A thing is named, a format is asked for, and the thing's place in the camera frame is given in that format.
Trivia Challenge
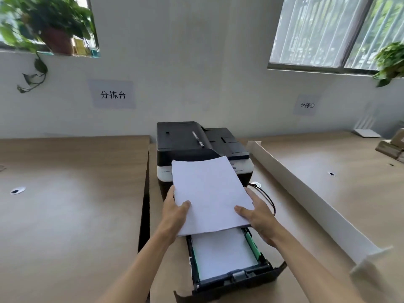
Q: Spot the black cable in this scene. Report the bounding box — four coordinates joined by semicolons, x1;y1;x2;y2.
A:
248;182;276;216

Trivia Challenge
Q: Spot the white paper in tray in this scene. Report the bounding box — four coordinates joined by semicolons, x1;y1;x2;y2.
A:
191;229;259;281

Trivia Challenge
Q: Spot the white desk divider panel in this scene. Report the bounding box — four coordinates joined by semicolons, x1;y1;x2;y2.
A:
246;140;393;275

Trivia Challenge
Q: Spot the person's right hand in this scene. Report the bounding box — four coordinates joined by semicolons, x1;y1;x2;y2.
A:
234;187;282;248

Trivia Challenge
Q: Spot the window with vertical blinds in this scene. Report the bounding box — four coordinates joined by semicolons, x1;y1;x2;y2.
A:
268;0;404;76

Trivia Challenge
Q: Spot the black and white printer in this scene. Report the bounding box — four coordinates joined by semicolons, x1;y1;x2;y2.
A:
156;121;254;202

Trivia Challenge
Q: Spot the black paper tray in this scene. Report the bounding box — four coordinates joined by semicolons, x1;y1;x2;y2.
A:
173;227;288;303

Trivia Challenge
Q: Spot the white paper stack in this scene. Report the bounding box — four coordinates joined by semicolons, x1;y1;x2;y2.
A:
171;156;255;238

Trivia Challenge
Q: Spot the cardboard box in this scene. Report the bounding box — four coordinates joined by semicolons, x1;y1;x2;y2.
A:
375;128;404;164

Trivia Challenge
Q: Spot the person's left forearm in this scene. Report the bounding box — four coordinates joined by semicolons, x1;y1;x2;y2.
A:
95;231;175;303

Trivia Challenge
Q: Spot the large white wall sign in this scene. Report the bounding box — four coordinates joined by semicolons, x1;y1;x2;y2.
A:
88;79;136;109

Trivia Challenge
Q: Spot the small white wall sign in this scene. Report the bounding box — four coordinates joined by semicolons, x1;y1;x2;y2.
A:
293;94;320;116

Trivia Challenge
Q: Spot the person's left hand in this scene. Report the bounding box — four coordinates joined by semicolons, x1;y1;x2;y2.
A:
157;185;191;247

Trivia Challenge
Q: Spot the green leafy plant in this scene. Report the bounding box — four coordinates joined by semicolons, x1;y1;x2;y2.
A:
372;41;404;88

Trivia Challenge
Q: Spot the person's right forearm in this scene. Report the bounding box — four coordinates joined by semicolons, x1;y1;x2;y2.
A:
274;230;367;303

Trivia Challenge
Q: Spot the potted plant in brown pot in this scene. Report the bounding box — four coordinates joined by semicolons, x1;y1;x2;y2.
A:
0;0;97;93

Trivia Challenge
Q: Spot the white router with antennas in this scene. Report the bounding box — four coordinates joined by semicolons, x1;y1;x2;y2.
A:
352;102;384;138

